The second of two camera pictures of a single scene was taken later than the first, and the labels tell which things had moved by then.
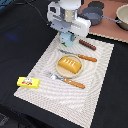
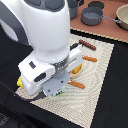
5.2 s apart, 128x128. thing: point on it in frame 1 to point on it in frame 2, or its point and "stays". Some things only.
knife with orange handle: [79, 56] stays
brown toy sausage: [88, 44] stays
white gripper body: [67, 20] to [35, 72]
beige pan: [122, 16] stays
